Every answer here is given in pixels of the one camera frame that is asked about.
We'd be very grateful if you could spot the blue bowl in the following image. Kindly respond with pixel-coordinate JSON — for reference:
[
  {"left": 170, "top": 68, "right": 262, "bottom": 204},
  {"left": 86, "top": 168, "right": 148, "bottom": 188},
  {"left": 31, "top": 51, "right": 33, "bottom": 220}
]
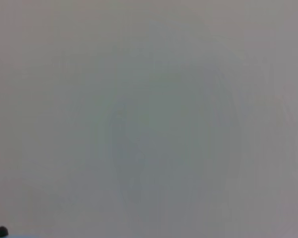
[{"left": 7, "top": 233, "right": 43, "bottom": 238}]

